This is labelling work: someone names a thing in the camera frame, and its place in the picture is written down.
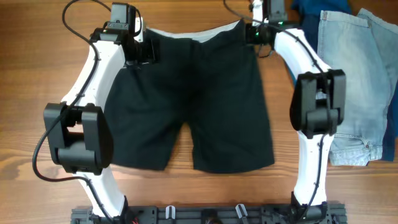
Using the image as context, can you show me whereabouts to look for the black shorts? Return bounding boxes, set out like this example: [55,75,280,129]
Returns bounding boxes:
[104,21,274,174]

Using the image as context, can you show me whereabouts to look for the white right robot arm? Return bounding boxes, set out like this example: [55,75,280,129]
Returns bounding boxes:
[245,22,346,223]

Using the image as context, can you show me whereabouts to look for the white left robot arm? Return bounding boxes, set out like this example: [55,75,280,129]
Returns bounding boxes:
[44,28,160,223]

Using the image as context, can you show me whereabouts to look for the dark blue garment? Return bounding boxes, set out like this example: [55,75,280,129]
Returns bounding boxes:
[290,0,398,162]

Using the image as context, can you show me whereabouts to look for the light blue denim shorts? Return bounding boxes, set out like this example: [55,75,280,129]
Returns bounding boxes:
[317,8,398,167]

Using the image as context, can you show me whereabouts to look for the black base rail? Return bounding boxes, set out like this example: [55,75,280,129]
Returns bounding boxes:
[70,203,348,224]

